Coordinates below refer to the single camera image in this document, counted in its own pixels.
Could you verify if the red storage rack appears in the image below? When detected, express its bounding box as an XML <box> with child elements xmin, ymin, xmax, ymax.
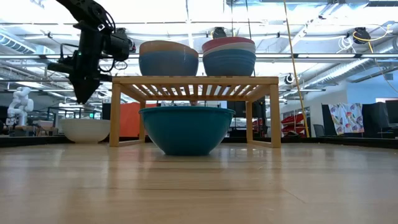
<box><xmin>281</xmin><ymin>113</ymin><xmax>307</xmax><ymax>134</ymax></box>

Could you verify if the white bowl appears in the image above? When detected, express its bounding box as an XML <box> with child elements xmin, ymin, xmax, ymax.
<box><xmin>202</xmin><ymin>42</ymin><xmax>257</xmax><ymax>57</ymax></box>
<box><xmin>58</xmin><ymin>118</ymin><xmax>111</xmax><ymax>144</ymax></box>

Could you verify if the large black monitor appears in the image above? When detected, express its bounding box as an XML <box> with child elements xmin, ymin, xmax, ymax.
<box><xmin>362</xmin><ymin>99</ymin><xmax>398</xmax><ymax>138</ymax></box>

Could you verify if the orange partition panel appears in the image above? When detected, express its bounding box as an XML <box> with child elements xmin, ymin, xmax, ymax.
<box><xmin>119</xmin><ymin>102</ymin><xmax>158</xmax><ymax>138</ymax></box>

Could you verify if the yellow hanging cable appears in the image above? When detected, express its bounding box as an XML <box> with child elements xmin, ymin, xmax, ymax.
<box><xmin>282</xmin><ymin>0</ymin><xmax>311</xmax><ymax>138</ymax></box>

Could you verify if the translucent orange bowl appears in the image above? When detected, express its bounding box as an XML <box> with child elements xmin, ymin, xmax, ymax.
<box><xmin>139</xmin><ymin>40</ymin><xmax>200</xmax><ymax>59</ymax></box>

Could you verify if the floral cloth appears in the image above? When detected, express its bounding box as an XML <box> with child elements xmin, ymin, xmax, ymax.
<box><xmin>328</xmin><ymin>102</ymin><xmax>365</xmax><ymax>135</ymax></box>

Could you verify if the teal bowl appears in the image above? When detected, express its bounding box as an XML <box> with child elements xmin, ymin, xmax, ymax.
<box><xmin>139</xmin><ymin>105</ymin><xmax>236</xmax><ymax>156</ymax></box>

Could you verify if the light blue bowl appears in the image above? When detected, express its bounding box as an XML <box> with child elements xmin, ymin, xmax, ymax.
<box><xmin>138</xmin><ymin>50</ymin><xmax>200</xmax><ymax>77</ymax></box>

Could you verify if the small black monitor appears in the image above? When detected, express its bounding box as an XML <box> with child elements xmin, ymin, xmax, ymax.
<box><xmin>226</xmin><ymin>100</ymin><xmax>247</xmax><ymax>119</ymax></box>

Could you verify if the black office chair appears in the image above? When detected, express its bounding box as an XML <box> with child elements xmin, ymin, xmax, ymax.
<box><xmin>313</xmin><ymin>123</ymin><xmax>326</xmax><ymax>138</ymax></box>

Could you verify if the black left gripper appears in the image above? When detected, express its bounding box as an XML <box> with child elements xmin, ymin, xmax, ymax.
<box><xmin>48</xmin><ymin>24</ymin><xmax>113</xmax><ymax>105</ymax></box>

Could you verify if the slatted bamboo shelf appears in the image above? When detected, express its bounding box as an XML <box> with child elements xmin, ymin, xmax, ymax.
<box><xmin>109</xmin><ymin>75</ymin><xmax>282</xmax><ymax>149</ymax></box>

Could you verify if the pink bowl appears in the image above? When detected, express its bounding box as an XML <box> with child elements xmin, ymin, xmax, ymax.
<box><xmin>201</xmin><ymin>36</ymin><xmax>256</xmax><ymax>53</ymax></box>

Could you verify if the black ceiling cord reel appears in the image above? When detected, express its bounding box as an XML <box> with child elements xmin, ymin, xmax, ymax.
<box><xmin>211</xmin><ymin>26</ymin><xmax>228</xmax><ymax>40</ymax></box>
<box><xmin>353</xmin><ymin>26</ymin><xmax>371</xmax><ymax>44</ymax></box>

